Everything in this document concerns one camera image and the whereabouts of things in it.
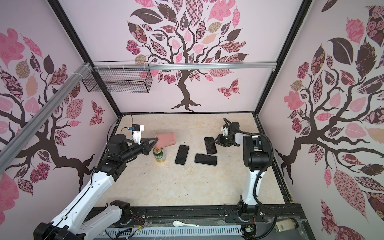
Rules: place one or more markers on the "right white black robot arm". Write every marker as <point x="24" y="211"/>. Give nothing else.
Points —
<point x="257" y="158"/>

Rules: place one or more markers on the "black wire basket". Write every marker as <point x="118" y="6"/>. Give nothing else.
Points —
<point x="119" y="77"/>

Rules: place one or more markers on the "white power adapter box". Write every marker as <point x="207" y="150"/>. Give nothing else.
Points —
<point x="286" y="225"/>

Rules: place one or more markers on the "black phone sideways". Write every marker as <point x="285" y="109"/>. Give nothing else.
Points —
<point x="206" y="159"/>

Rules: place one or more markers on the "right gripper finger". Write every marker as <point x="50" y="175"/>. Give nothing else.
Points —
<point x="218" y="142"/>
<point x="219" y="136"/>

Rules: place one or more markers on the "grey aluminium rail left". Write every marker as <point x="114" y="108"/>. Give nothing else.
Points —
<point x="11" y="150"/>

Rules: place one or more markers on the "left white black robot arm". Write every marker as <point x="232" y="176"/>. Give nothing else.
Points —
<point x="71" y="223"/>

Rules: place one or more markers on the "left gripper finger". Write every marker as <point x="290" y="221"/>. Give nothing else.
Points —
<point x="149" y="140"/>
<point x="148" y="148"/>

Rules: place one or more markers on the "grey aluminium rail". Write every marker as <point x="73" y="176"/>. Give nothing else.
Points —
<point x="198" y="66"/>
<point x="11" y="150"/>

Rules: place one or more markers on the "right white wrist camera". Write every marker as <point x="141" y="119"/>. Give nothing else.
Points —
<point x="225" y="130"/>

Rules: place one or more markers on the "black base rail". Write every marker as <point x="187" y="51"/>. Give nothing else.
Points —
<point x="228" y="213"/>

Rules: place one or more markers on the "green gold drink can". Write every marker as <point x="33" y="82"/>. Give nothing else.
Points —
<point x="159" y="155"/>

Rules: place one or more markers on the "grey aluminium rail back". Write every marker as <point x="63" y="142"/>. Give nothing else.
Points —
<point x="198" y="66"/>

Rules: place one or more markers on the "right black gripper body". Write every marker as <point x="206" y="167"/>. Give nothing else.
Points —
<point x="226" y="140"/>

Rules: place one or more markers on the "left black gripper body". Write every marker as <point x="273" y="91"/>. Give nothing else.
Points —
<point x="144" y="150"/>

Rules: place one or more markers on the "pink phone case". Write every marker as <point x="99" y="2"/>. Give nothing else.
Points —
<point x="165" y="140"/>

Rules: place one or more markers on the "white slotted cable duct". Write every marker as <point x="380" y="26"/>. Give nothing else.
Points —
<point x="169" y="232"/>

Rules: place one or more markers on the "white plastic spoon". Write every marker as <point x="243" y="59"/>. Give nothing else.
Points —
<point x="181" y="224"/>

